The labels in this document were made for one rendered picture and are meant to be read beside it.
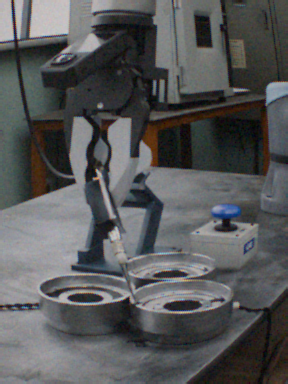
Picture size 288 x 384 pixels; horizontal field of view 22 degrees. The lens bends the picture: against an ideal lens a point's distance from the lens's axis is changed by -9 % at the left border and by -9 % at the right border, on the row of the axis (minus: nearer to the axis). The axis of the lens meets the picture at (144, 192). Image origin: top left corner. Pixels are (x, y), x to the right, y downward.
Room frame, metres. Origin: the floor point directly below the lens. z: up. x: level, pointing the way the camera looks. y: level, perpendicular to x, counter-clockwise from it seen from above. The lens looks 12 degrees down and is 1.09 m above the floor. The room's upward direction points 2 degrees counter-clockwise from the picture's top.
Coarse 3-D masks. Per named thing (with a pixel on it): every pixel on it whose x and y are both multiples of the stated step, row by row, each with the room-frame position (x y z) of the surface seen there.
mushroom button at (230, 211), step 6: (216, 210) 0.94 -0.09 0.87; (222, 210) 0.94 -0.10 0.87; (228, 210) 0.94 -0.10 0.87; (234, 210) 0.94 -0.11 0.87; (240, 210) 0.95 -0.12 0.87; (216, 216) 0.94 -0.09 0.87; (222, 216) 0.93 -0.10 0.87; (228, 216) 0.93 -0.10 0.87; (234, 216) 0.93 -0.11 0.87; (222, 222) 0.95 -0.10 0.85; (228, 222) 0.95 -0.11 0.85
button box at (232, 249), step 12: (204, 228) 0.96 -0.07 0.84; (216, 228) 0.94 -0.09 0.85; (228, 228) 0.94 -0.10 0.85; (240, 228) 0.95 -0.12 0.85; (252, 228) 0.95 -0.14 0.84; (192, 240) 0.94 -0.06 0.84; (204, 240) 0.93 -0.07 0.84; (216, 240) 0.92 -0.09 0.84; (228, 240) 0.91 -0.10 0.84; (240, 240) 0.91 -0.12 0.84; (252, 240) 0.95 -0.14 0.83; (192, 252) 0.94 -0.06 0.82; (204, 252) 0.93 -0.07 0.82; (216, 252) 0.92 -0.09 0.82; (228, 252) 0.91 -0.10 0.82; (240, 252) 0.91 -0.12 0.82; (252, 252) 0.95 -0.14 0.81; (228, 264) 0.91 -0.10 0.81; (240, 264) 0.91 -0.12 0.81
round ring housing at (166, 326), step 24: (144, 288) 0.74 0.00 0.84; (168, 288) 0.76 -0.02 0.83; (192, 288) 0.76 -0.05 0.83; (216, 288) 0.74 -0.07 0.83; (144, 312) 0.68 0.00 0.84; (168, 312) 0.66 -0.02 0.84; (192, 312) 0.66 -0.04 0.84; (216, 312) 0.67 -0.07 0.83; (144, 336) 0.69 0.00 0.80; (168, 336) 0.67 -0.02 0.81; (192, 336) 0.67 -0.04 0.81
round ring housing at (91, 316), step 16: (48, 288) 0.76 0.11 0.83; (128, 288) 0.76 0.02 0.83; (48, 304) 0.70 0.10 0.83; (64, 304) 0.69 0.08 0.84; (80, 304) 0.69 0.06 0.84; (96, 304) 0.69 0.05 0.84; (112, 304) 0.70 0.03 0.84; (128, 304) 0.71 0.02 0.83; (48, 320) 0.72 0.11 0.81; (64, 320) 0.69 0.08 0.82; (80, 320) 0.69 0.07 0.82; (96, 320) 0.69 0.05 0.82; (112, 320) 0.70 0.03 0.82; (128, 320) 0.73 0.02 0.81
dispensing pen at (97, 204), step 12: (96, 168) 0.80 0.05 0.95; (96, 180) 0.77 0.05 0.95; (96, 192) 0.76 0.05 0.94; (96, 204) 0.76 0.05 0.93; (96, 216) 0.75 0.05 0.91; (108, 216) 0.75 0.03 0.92; (96, 228) 0.75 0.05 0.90; (108, 228) 0.76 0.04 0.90; (120, 240) 0.75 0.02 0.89; (120, 252) 0.74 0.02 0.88; (120, 264) 0.73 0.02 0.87; (132, 288) 0.72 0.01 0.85
